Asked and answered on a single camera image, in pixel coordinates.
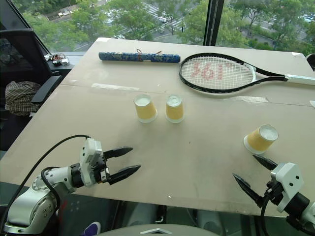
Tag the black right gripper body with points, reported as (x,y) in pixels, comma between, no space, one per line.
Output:
(274,191)

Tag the plaid cloth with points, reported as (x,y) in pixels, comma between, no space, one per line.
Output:
(19,98)

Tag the black white tennis racket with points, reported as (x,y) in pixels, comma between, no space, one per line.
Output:
(300,79)

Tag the black window frame post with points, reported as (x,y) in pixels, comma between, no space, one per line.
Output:
(213,22)

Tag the purple shoe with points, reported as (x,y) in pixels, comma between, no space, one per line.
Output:
(92,229)

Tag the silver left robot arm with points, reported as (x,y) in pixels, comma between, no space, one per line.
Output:
(29,204)

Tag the blue patterned rolled tube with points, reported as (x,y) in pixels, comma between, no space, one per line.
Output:
(123,56)

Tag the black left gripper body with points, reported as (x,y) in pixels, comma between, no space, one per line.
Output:
(103,172)

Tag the grey robot torso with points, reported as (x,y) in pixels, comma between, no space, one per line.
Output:
(128,231)

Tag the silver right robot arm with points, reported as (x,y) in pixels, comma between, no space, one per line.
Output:
(301,204)

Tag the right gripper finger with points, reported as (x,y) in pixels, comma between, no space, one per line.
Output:
(247,188)
(265,162)

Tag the yellow paper cup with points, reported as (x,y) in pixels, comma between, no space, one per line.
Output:
(174,110)
(145,111)
(258,141)

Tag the black office chair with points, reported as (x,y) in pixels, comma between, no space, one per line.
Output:
(19,54)

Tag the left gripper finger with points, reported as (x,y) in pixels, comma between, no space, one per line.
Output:
(118,152)
(124,172)

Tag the dark chair back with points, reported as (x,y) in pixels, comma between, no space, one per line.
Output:
(311,62)

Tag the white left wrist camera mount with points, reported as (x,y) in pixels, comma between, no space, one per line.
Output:
(89,157)

